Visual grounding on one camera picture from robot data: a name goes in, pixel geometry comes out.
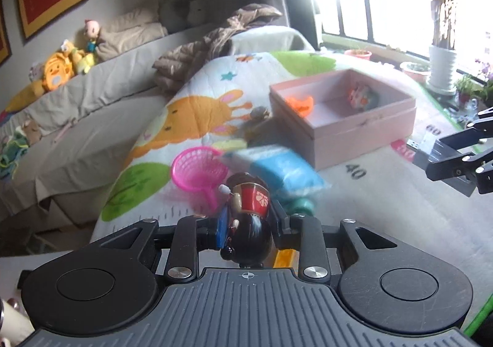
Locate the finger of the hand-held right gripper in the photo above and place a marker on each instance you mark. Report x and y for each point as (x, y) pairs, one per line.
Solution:
(481, 127)
(462, 169)

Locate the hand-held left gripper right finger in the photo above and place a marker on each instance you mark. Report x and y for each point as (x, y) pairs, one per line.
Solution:
(281, 229)

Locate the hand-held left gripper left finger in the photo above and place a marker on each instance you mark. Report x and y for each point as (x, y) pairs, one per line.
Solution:
(222, 229)

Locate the brown red wind-up doll toy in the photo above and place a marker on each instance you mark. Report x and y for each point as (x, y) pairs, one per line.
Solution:
(250, 231)

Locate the blue white packet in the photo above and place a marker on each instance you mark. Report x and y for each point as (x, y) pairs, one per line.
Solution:
(285, 173)

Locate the pink plastic toy net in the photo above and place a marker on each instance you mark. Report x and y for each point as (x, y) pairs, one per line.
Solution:
(192, 169)

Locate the small brown item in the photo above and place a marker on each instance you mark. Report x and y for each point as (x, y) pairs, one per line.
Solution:
(256, 121)

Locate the pink cardboard box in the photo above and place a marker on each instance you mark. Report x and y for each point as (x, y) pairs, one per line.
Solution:
(346, 139)

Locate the small teal toy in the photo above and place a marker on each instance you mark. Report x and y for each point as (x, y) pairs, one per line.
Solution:
(302, 206)

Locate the small green potted plants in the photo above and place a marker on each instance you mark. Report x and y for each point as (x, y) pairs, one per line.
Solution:
(468, 87)

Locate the tall plant in white pot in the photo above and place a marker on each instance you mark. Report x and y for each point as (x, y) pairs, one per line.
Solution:
(443, 65)

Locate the low round flower pot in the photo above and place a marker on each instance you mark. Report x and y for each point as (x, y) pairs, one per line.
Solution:
(415, 72)

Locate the printed cartoon play mat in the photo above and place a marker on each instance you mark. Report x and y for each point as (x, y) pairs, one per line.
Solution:
(385, 216)

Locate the colourful round toy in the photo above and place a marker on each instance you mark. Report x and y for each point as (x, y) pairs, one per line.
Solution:
(363, 96)

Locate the small orange plastic toy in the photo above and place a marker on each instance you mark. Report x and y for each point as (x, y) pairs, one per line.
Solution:
(300, 105)

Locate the red flower pot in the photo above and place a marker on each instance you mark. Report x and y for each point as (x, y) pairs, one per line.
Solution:
(358, 55)

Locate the brown padded jacket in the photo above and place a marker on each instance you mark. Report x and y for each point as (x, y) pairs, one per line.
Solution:
(192, 58)

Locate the grey covered sofa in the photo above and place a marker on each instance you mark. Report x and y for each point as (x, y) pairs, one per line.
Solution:
(96, 108)

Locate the thin pink stick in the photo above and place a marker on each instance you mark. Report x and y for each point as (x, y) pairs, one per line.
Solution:
(63, 131)

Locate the small brown plush toy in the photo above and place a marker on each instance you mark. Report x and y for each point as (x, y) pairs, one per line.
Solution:
(30, 131)

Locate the grey plush toy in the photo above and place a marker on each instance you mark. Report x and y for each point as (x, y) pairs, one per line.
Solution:
(185, 13)

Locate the beige folded blanket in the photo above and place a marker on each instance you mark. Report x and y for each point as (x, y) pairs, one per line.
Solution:
(131, 29)

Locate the yellow plush toy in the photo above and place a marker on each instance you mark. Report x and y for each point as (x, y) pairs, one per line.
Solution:
(81, 60)

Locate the colourful patterned cloth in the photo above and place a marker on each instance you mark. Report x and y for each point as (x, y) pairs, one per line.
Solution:
(11, 154)

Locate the white cylindrical item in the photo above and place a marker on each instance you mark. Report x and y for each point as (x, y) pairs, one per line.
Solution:
(13, 320)

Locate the orange duck plush toy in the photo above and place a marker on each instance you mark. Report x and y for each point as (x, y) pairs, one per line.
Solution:
(57, 71)

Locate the pink headed baby doll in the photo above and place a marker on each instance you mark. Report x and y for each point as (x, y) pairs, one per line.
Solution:
(91, 33)

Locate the yellow cushion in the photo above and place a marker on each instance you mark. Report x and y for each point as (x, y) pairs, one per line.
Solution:
(25, 94)

